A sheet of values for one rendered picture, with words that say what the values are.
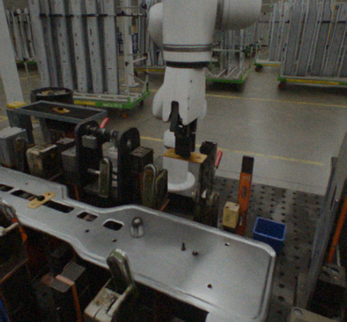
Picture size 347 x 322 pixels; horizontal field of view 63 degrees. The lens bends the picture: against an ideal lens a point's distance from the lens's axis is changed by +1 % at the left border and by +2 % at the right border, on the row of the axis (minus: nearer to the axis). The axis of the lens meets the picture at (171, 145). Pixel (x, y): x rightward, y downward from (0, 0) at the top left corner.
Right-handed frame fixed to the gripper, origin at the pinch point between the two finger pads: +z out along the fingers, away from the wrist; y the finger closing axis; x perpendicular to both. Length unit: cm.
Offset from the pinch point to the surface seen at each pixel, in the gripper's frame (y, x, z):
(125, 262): 16.9, -4.1, 17.0
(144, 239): 0.8, -10.1, 27.3
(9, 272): 18, -38, 34
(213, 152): -15.2, 1.5, 8.1
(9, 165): -12, -77, 27
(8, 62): -219, -356, 27
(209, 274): 3.8, 7.6, 27.4
